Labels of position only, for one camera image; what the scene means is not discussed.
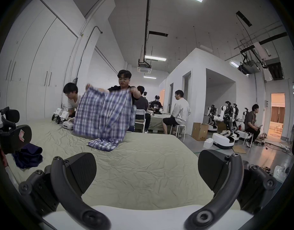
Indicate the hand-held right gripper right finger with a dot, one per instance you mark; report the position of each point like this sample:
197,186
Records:
230,181

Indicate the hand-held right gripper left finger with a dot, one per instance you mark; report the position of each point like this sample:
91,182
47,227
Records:
65,188

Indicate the dark blue garment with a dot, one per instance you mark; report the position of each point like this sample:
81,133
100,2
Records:
28,156

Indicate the flat cardboard sheet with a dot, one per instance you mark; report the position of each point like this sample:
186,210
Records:
240,149

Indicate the small white box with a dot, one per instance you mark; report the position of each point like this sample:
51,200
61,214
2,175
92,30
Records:
208,143

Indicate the spare hand-held gripper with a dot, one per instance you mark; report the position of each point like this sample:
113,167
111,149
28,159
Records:
59,115
68,125

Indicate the white humanoid robot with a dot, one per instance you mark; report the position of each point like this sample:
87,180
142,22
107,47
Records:
242,128
212,118
224,133

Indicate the clear plastic bag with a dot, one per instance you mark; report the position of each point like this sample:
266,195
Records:
279,174

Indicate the brown carton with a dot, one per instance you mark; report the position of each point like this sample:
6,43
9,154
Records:
199,131

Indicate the white stool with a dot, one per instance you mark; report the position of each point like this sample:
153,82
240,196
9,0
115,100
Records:
180,130

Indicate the blue plaid shirt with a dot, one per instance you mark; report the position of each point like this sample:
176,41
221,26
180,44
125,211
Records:
103,114

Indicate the table with green sheet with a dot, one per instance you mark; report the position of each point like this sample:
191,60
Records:
157,122

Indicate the white chair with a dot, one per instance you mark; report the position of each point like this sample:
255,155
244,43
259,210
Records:
140,118

